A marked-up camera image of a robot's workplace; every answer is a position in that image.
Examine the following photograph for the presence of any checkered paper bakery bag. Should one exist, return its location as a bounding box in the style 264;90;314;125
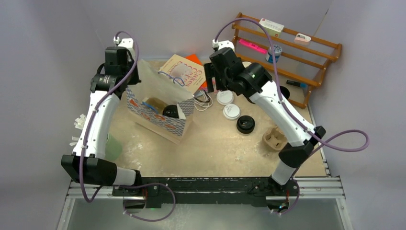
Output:
126;59;195;144

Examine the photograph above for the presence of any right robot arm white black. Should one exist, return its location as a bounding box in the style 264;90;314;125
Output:
204;47;326;195

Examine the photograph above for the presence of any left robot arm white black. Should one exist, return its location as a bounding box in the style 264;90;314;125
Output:
61;46;143;196

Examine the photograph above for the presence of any cakes recipe book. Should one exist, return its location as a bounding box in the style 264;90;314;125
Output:
159;54;207;93

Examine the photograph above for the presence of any orange paper bag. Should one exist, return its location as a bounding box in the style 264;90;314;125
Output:
185;54;207;91

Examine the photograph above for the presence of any pink highlighter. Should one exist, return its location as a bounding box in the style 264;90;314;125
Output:
238;39;268;54

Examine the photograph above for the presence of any white cup lid upper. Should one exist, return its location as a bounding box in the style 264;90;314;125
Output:
216;90;234;106

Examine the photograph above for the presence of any white cup lid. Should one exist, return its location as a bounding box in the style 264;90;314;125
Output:
216;90;234;106
223;103;241;120

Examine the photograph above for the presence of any white cup lid lower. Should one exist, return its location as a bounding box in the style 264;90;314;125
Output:
223;103;241;120

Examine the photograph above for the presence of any blue white jar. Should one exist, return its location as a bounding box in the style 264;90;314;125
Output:
265;45;282;63

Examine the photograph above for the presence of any white green box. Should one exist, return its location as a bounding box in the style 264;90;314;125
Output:
259;18;284;37

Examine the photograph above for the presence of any stack of black lids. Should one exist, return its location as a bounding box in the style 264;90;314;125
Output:
237;115;255;134

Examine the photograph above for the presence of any black paper cup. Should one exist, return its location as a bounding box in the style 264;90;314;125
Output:
280;86;291;100

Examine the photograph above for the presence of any wooden shelf rack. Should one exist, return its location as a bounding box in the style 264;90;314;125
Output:
228;13;342;109

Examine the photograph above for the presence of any black blue marker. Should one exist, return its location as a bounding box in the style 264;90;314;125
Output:
286;80;307;88

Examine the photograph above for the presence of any pink white tape dispenser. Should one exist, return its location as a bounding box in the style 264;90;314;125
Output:
293;33;312;46

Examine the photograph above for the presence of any green cup holder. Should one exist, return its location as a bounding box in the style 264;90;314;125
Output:
105;133;123;161

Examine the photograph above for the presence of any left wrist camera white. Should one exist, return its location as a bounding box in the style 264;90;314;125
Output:
113;36;135;58

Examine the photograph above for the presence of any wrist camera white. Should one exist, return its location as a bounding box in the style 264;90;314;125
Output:
212;39;235;52
113;36;135;58

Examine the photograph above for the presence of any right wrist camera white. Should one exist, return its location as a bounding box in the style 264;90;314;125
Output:
212;39;235;52

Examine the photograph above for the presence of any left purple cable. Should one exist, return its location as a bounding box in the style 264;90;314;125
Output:
79;31;177;223

